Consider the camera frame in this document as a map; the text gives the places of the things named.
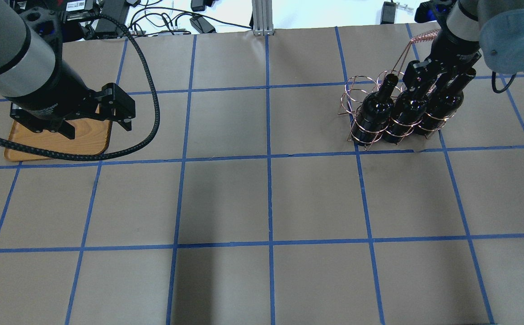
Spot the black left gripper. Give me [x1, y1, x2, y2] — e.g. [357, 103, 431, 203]
[10, 74, 136, 140]

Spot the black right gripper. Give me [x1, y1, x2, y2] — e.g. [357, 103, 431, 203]
[404, 32, 481, 98]

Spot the dark wine bottle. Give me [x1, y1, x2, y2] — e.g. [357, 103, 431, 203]
[382, 85, 430, 144]
[413, 77, 464, 138]
[350, 73, 399, 147]

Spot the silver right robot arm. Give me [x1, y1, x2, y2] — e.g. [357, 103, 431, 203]
[403, 0, 524, 94]

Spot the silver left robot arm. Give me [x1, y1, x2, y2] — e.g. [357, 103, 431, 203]
[0, 0, 136, 139]

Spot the wooden tray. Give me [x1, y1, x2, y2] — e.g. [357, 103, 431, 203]
[8, 119, 112, 155]

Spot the black power adapter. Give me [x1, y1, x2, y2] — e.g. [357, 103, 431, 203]
[189, 16, 217, 34]

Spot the copper wire wine basket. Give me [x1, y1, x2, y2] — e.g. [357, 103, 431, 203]
[339, 29, 443, 150]

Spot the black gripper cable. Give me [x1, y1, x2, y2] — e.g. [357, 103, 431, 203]
[0, 13, 161, 162]

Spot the aluminium frame post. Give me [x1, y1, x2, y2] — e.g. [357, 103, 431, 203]
[251, 0, 275, 36]

